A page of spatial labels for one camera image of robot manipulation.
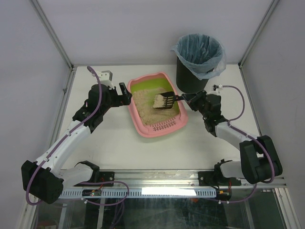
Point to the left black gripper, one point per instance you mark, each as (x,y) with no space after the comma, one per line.
(120,97)

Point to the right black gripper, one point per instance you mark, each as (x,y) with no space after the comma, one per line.
(193,99)

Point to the black litter scoop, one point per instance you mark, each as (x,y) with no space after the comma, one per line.
(169,99)

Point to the heaped litter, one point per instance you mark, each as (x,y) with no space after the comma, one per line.
(158,101)

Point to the pink green litter box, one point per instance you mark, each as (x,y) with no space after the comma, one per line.
(152,81)

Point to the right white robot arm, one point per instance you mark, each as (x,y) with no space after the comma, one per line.
(259,161)

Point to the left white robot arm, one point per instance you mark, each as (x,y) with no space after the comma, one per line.
(44,177)

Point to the beige cat litter pellets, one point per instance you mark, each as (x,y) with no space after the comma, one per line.
(144,99)

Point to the black trash bin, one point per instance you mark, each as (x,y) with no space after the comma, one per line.
(186,81)

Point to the blue plastic bin liner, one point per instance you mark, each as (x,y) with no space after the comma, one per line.
(204,56)

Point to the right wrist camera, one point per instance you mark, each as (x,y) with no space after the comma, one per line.
(217,88)

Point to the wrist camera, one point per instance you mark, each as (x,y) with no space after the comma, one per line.
(105,78)
(217,88)

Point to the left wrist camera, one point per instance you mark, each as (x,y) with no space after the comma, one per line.
(105,78)

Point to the aluminium mounting rail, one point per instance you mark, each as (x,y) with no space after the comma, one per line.
(182,178)

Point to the white slotted cable duct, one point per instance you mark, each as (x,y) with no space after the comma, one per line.
(145,192)

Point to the left aluminium frame post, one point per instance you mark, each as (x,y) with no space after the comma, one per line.
(51,32)

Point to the aluminium frame post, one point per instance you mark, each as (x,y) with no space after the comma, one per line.
(267,15)
(51,32)

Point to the right aluminium frame post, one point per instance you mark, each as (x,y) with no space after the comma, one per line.
(267,15)

